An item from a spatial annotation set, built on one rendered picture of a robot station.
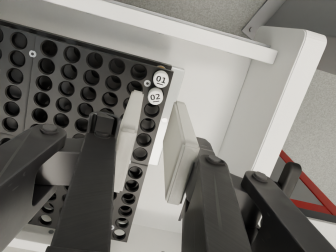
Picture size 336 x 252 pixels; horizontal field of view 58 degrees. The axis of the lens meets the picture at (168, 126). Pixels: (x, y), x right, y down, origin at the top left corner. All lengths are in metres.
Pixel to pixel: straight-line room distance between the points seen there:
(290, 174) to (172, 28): 0.16
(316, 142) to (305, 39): 1.18
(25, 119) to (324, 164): 1.33
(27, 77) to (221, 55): 0.18
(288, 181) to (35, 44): 0.24
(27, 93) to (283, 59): 0.21
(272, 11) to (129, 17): 0.98
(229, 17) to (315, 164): 0.72
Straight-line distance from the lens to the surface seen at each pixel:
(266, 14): 1.20
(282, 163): 0.77
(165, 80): 0.24
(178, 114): 0.16
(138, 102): 0.16
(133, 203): 0.30
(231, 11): 1.18
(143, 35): 0.31
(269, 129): 0.25
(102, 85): 0.26
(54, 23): 0.33
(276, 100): 0.25
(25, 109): 0.28
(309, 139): 1.39
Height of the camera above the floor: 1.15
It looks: 70 degrees down
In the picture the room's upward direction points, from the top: 174 degrees clockwise
